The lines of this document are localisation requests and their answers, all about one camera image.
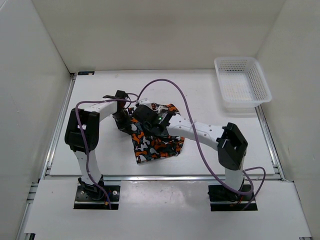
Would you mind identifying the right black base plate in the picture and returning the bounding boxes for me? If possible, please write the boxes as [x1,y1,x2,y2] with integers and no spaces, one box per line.
[207,185,258,212]

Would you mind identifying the orange camouflage shorts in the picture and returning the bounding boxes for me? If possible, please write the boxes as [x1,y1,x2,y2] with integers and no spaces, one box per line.
[127,106,185,165]

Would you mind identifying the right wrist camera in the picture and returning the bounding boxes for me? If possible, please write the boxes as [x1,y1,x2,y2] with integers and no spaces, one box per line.
[135,98,153,110]

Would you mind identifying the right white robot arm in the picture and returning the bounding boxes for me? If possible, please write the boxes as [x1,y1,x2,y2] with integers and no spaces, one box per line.
[132,104,253,200]

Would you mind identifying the aluminium rail front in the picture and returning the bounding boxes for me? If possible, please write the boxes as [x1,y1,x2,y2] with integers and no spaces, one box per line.
[43,173,281,181]

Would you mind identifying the aluminium rail left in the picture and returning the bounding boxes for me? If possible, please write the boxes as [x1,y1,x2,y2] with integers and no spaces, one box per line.
[15,73,78,240]

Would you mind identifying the white perforated plastic basket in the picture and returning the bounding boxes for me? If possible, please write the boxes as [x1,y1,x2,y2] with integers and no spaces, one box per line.
[214,56,272,113]

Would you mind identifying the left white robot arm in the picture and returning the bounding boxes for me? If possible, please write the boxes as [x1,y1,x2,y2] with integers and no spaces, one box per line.
[64,90,132,201]

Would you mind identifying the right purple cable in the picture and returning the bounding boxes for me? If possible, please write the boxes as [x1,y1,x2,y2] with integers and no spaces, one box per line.
[136,78,267,211]

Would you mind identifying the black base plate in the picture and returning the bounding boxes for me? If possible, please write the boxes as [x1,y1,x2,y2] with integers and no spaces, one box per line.
[73,184,121,210]
[207,185,258,212]

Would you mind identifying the black label sticker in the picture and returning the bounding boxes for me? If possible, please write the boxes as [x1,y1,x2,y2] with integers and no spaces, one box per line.
[77,71,95,76]

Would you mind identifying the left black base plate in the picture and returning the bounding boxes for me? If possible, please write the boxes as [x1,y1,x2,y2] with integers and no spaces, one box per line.
[73,184,121,210]

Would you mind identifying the aluminium rail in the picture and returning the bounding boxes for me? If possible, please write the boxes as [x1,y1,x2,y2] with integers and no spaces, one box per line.
[43,173,281,181]
[15,73,78,240]

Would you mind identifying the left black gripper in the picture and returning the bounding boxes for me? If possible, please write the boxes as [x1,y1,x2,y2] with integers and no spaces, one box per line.
[111,110,133,134]

